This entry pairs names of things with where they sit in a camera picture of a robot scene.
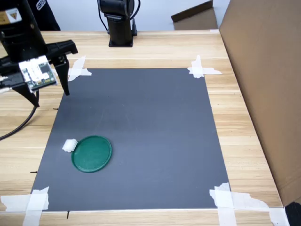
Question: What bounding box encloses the small white plastic terminal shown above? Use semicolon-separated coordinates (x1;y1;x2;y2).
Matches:
61;138;78;153

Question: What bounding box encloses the round green lid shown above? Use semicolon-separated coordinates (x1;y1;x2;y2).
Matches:
71;135;113;174

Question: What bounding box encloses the white tape patch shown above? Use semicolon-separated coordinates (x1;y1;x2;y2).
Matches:
209;182;290;226
0;186;50;226
67;55;93;82
187;54;223;79

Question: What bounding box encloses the dark grey mat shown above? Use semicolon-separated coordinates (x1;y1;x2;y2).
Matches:
30;67;232;211

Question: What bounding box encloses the brown cardboard box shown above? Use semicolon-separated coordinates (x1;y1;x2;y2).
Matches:
170;0;219;31

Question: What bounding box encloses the large brown cardboard partition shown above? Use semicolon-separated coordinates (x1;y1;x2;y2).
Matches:
218;0;301;207

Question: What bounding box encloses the black rounded object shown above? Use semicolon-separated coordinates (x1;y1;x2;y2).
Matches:
285;201;301;226

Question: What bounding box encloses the thick black camera cable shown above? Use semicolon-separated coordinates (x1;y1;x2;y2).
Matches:
0;72;40;141

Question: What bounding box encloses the white camera box with circuit board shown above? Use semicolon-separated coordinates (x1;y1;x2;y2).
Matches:
18;55;58;92

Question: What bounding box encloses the thin black base cable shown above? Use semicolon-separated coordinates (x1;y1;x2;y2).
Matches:
97;4;110;33

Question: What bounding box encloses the black base plug with cable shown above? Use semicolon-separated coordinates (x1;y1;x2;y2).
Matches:
130;0;142;37

